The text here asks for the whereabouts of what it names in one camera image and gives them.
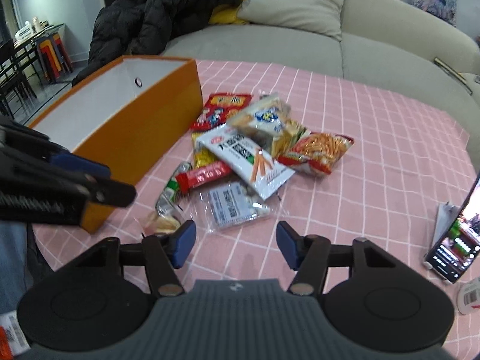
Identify red snack bar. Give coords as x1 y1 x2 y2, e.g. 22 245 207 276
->
175 161 233 194

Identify yellow snack packet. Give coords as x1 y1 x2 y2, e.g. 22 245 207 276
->
191 132 218 169

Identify white spicy strips packet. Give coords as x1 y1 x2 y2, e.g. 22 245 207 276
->
197 124 295 200

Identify white blue cracker bag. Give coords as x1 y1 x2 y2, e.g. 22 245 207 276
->
227 94 307 158

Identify small round cracker packet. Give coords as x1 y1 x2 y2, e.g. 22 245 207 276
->
142 212 181 235

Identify green silver candy wrapper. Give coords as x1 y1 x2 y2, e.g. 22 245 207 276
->
155 161 193 215

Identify black dining chair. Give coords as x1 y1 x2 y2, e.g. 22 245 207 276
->
1 38 37 119

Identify clear nut packet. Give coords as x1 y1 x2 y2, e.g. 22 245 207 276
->
191 180 281 232

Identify blue jeans leg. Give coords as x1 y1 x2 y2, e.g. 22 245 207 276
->
0 222 54 316

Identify colourful stacked stools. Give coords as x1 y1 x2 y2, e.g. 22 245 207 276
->
35 33 73 83

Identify red fries snack bag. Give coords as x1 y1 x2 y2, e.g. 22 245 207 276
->
277 132 355 176

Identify orange cardboard box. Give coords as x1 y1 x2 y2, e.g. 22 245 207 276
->
28 54 204 234

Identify smartphone on stand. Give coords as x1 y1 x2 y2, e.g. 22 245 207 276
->
424 175 480 284

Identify red cartoon snack bag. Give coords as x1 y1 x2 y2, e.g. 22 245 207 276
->
190 93 253 132

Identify white barcode object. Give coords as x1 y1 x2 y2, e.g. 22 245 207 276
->
456 277 480 315

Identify black puffer jacket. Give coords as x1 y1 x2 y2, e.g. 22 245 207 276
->
72 0 241 86

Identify beige sofa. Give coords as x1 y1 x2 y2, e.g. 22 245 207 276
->
164 0 479 120

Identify book on sofa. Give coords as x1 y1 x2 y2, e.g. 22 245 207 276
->
433 58 473 95

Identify yellow cushion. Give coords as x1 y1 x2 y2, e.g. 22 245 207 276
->
208 0 249 25

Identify beige cushion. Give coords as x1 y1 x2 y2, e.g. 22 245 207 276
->
238 0 345 41

